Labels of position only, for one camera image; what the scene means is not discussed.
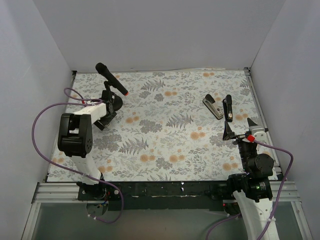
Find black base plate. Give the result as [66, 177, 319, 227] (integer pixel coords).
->
[76, 180, 240, 215]

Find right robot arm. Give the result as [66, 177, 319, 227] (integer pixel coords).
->
[222, 118, 279, 240]

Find black microphone stand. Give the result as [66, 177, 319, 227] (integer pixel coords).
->
[101, 81, 123, 114]

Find grey black stapler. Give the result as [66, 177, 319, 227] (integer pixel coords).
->
[202, 94, 224, 120]

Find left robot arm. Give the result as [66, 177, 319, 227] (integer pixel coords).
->
[57, 90, 123, 200]

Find aluminium frame rail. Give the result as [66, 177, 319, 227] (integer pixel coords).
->
[32, 181, 301, 204]

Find black microphone orange tip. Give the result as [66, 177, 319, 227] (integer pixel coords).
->
[95, 62, 129, 96]

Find floral patterned table mat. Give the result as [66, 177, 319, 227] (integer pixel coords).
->
[46, 69, 279, 183]

